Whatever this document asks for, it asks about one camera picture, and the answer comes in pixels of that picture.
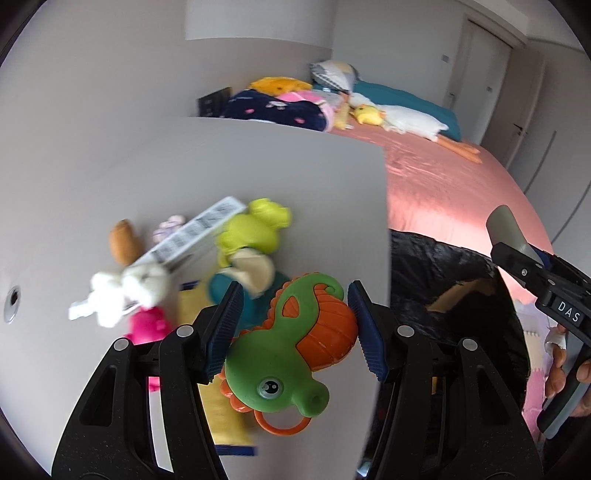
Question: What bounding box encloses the black wall socket panel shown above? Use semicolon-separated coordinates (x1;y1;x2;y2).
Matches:
197;87;232;118

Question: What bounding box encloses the white goose plush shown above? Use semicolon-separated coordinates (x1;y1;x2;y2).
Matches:
348;93;482;164

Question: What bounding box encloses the grey checked pillow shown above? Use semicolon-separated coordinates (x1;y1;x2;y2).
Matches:
310;60;359;93

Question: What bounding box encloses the pink bed sheet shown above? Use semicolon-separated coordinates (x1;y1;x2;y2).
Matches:
329;123;555;296

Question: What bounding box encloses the yellow orange plush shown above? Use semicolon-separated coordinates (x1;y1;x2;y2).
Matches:
249;77;312;97

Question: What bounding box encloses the pink folded blanket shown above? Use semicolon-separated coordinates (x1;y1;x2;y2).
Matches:
277;89;345;132

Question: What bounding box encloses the white long carton box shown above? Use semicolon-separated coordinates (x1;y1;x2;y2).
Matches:
121;195;249;315

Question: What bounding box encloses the silver desk cable grommet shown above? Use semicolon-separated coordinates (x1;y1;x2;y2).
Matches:
4;286;21;324

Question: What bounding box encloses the black bin bag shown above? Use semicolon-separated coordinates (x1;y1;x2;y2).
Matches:
363;231;542;479

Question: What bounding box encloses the white plush toy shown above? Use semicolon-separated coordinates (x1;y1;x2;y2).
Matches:
68;263;171;328

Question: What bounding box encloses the green orange seahorse toy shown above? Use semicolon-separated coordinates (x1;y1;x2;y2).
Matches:
219;272;359;437

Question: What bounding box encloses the yellow duck plush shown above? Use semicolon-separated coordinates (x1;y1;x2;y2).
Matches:
352;104;385;126

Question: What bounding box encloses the yellow-green bear toy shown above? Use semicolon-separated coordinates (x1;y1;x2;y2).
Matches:
215;198;293;268

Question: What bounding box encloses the white door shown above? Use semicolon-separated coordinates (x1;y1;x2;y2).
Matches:
447;20;513;144

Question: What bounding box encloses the yellow wrapper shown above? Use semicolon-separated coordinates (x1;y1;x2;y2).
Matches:
176;279;257;458

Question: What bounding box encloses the navy patterned blanket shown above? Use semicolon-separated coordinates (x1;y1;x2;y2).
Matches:
221;89;332;132

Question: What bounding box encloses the magenta bear toy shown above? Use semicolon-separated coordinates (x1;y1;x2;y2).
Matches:
124;304;174;393

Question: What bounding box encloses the person's right hand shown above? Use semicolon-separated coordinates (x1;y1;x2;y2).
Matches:
545;324;591;417

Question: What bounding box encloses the pale purple knotted toy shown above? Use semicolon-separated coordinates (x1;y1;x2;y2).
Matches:
152;215;186;245

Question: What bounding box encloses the grey plastic pipe piece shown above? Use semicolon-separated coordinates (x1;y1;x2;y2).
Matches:
486;205;542;264

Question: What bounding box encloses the cardboard bin box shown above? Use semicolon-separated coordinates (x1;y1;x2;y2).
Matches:
427;279;495;314

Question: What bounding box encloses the brown plush bear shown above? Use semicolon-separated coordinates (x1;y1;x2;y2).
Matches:
108;219;145;267

